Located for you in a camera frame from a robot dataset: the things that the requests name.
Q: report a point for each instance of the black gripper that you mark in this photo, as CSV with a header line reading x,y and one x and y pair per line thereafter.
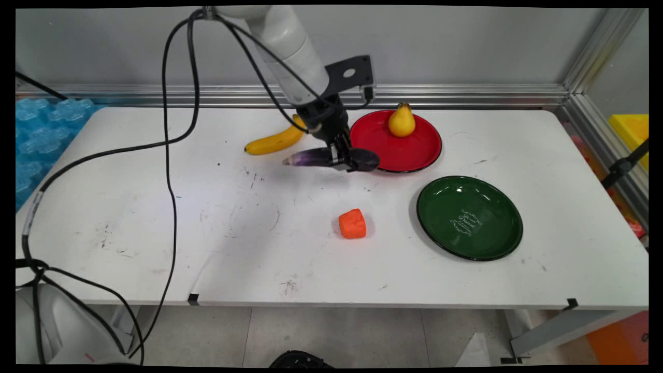
x,y
326,122

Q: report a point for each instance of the purple eggplant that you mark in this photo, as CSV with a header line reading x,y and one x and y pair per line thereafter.
x,y
311,157

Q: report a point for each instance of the red round plate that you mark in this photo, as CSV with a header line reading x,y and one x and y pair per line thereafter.
x,y
404,153

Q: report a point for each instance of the yellow pear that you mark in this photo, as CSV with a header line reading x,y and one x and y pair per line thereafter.
x,y
402,124

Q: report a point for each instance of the orange carrot chunk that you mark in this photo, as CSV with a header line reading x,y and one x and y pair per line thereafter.
x,y
352,224

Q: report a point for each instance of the yellow banana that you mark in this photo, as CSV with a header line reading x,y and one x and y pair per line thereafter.
x,y
274,141

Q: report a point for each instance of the green round plate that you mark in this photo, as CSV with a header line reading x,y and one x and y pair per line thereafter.
x,y
466,217

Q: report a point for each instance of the black round object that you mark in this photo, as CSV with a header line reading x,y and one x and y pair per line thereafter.
x,y
300,360

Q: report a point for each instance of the black tape mark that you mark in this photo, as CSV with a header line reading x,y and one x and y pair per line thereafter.
x,y
572,304
193,299

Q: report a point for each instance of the grey metal table leg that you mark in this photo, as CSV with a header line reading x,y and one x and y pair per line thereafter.
x,y
559,331

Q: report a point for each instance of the yellow box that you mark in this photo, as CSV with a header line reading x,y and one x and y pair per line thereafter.
x,y
629,129

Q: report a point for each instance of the red foam strip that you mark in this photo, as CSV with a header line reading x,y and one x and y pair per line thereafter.
x,y
635,228

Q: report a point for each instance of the blue foam mat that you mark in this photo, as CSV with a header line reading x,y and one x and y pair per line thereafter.
x,y
41,134

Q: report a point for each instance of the orange box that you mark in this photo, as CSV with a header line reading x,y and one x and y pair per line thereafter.
x,y
621,336

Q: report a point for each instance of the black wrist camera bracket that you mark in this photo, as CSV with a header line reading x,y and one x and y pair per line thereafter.
x,y
357,70

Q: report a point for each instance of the long aluminium frame rail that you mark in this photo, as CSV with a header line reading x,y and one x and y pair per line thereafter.
x,y
466,96

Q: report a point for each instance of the short aluminium side rail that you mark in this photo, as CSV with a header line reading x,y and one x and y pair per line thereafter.
x,y
595,140

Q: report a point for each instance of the aluminium corner post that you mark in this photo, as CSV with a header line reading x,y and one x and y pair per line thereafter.
x,y
601,52

